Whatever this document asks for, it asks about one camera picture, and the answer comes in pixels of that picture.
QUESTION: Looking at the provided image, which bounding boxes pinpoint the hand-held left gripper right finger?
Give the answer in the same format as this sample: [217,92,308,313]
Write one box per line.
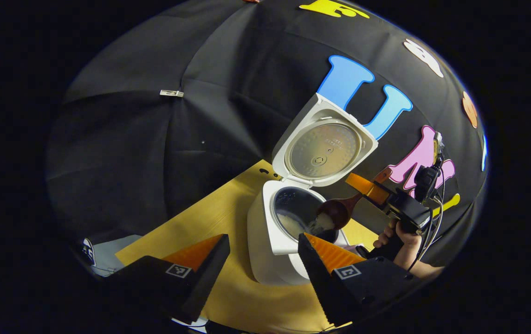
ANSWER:
[298,233,424,328]

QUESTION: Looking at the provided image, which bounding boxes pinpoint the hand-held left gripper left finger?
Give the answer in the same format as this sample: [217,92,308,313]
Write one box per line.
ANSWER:
[108,234,231,325]

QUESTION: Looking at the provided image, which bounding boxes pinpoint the brown wooden spoon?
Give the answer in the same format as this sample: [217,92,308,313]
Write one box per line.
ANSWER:
[317,167,394,231]

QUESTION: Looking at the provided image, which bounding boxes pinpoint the white rice cooker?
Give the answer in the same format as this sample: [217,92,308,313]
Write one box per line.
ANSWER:
[247,93,380,286]

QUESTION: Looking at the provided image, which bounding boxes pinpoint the white rice heap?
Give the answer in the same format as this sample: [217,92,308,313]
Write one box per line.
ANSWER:
[278,212,336,240]

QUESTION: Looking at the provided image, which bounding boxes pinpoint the black backdrop cloth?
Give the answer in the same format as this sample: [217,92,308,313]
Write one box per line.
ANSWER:
[45,0,488,270]

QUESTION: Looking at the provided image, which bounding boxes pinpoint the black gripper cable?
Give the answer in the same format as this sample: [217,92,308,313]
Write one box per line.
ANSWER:
[407,179,447,272]

